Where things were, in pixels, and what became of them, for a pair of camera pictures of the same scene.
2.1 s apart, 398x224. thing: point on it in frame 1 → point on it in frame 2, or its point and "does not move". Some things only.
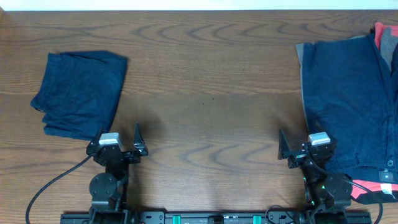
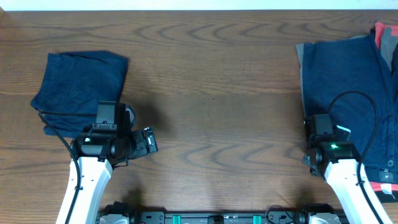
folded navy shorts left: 79,92 does not move
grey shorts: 388,42 does not move
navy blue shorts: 351,94 does not move
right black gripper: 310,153 → 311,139
